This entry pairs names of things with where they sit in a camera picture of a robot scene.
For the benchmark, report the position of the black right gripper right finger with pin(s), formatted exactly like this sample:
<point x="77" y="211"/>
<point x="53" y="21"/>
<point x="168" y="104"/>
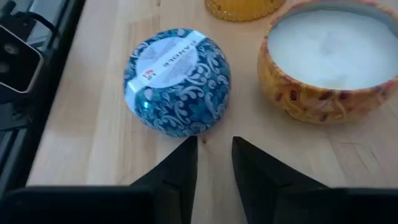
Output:
<point x="255" y="186"/>

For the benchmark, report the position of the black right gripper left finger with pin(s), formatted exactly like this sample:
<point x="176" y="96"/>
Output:
<point x="177" y="186"/>

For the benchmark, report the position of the orange floral candle tin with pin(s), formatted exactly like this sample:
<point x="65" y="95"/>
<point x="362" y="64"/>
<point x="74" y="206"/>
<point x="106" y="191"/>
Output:
<point x="326" y="102"/>

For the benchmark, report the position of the amber glass candlestick holder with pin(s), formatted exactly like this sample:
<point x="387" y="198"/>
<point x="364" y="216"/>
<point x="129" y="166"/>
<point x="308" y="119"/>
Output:
<point x="242" y="9"/>

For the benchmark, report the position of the black depth camera box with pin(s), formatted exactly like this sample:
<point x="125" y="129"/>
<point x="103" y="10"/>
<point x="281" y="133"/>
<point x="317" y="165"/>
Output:
<point x="18" y="62"/>

